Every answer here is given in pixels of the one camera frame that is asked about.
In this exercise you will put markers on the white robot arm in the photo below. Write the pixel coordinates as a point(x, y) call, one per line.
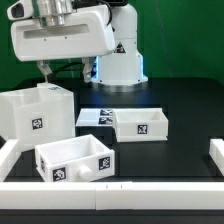
point(119, 71)

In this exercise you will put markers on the white marker tag board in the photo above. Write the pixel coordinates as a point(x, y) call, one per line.
point(95, 117)

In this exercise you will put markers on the white drawer with knob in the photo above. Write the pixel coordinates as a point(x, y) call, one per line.
point(79, 159)

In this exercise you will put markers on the white rail block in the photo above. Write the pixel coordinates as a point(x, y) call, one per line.
point(9, 154)
point(216, 151)

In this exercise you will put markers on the white right rail block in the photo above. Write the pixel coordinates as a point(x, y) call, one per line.
point(216, 151)

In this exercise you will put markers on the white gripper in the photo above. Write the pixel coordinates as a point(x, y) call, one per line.
point(84, 34)

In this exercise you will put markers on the white left rail block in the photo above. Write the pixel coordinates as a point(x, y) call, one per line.
point(9, 154)

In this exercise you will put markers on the white front rail bar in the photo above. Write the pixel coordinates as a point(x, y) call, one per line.
point(113, 195)

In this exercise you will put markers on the large white drawer cabinet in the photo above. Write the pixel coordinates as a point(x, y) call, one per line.
point(37, 115)

